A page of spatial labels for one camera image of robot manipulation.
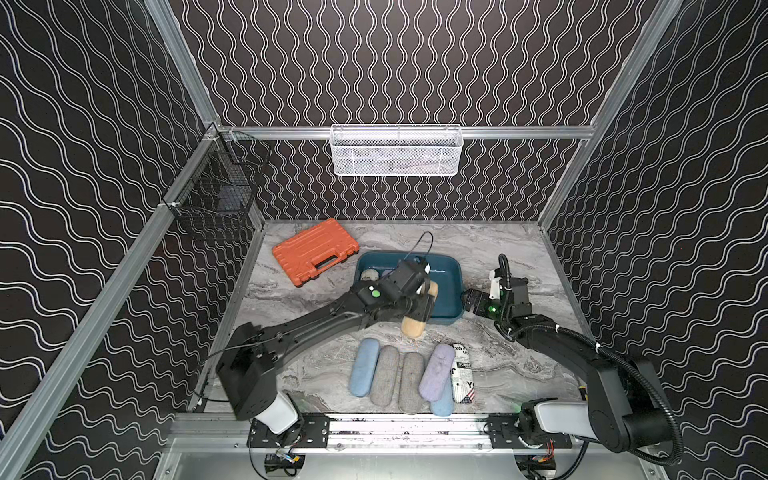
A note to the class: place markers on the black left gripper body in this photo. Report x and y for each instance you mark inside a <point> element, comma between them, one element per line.
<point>421,300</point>

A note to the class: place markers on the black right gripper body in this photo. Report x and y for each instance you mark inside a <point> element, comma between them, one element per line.
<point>480,302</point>

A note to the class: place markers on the tan fabric glasses case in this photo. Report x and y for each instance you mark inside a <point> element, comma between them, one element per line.
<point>414,322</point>

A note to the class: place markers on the light blue glasses case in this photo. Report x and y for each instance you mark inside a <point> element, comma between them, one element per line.
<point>364,366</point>

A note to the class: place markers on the purple glasses case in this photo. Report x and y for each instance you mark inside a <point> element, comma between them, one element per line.
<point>437,372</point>

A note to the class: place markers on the marble print glasses case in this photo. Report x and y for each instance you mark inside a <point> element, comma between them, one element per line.
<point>369,275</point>

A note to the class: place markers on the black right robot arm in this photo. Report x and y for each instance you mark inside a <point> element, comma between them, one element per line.
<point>625,409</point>

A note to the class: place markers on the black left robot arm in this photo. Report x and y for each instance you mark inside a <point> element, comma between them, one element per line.
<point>254,357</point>

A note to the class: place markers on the teal plastic storage box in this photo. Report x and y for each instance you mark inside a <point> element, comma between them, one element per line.
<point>445,271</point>

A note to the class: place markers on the newspaper print glasses case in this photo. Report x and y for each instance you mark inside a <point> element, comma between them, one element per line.
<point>462,378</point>

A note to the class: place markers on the orange plastic tool case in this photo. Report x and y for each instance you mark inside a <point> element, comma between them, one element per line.
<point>313,251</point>

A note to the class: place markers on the aluminium back crossbar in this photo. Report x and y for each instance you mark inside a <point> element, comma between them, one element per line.
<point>374,131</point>

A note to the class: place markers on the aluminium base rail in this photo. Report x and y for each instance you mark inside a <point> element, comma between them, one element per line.
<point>362,433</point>

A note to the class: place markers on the white wire basket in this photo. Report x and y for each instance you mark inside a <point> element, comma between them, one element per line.
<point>396,156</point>

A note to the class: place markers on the black wire basket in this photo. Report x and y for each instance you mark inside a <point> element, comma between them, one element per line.
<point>219,202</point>

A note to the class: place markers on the aluminium corner post right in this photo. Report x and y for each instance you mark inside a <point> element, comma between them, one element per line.
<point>645,45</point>

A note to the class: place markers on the aluminium corner post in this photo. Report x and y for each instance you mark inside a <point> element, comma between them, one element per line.
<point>645,45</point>
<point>170,30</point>

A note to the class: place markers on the aluminium corner post left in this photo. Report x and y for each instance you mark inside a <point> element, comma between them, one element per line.
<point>170,30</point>

